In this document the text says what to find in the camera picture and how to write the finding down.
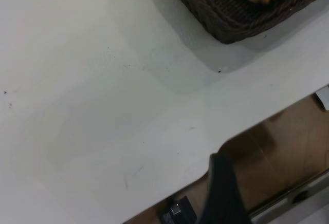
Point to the dark brown wicker basket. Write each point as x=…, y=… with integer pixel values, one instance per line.
x=223, y=13

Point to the aluminium frame rail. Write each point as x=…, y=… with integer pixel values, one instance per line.
x=288, y=195

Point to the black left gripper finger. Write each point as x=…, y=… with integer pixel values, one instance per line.
x=222, y=198

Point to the black box with label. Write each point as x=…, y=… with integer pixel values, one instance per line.
x=180, y=212

